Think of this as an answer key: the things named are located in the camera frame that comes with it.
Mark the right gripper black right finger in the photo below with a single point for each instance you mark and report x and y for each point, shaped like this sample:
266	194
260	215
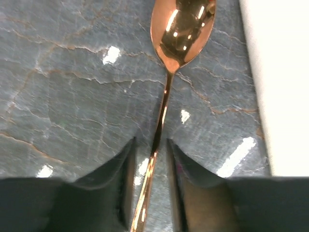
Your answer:
202	201

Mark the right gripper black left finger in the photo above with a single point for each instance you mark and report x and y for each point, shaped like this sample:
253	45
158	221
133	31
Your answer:
97	202

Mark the copper spoon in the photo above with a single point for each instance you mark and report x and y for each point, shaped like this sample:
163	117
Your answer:
179	30

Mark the white cloth napkin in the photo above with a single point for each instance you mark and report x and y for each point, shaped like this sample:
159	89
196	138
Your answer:
277	36

